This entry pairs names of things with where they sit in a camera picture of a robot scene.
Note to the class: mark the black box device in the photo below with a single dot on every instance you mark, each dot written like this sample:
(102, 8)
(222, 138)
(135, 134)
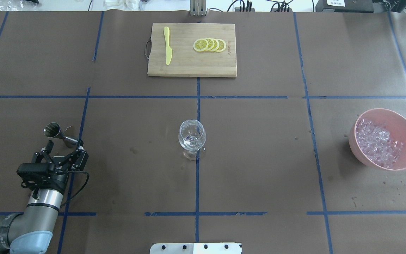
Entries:
(345, 6)

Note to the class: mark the clear ice cubes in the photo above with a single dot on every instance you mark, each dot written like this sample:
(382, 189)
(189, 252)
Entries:
(376, 142)

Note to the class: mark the bamboo cutting board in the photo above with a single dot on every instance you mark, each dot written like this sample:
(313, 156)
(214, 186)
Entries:
(186, 62)

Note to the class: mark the pink bowl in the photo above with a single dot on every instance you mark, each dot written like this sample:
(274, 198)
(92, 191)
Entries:
(393, 123)

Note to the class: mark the lemon slice back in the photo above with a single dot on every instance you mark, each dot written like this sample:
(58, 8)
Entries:
(222, 45)

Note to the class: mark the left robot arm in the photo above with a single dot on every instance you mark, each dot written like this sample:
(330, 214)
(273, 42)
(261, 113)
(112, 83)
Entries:
(31, 231)

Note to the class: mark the aluminium frame post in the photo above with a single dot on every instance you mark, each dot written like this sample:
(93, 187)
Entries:
(198, 8)

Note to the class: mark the brown paper table cover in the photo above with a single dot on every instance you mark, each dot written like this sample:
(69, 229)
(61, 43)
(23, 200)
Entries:
(278, 174)

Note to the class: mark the steel double jigger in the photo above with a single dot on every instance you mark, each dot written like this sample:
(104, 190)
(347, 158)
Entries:
(54, 131)

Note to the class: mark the yellow plastic knife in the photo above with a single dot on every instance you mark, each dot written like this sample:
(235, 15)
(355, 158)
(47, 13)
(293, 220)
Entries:
(169, 50)

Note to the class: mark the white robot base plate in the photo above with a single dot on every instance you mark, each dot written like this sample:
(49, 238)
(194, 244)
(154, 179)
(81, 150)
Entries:
(197, 248)

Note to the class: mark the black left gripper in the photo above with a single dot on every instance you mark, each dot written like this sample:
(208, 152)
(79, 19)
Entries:
(55, 180)

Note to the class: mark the clear wine glass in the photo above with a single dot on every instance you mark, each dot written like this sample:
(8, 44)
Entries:
(192, 138)

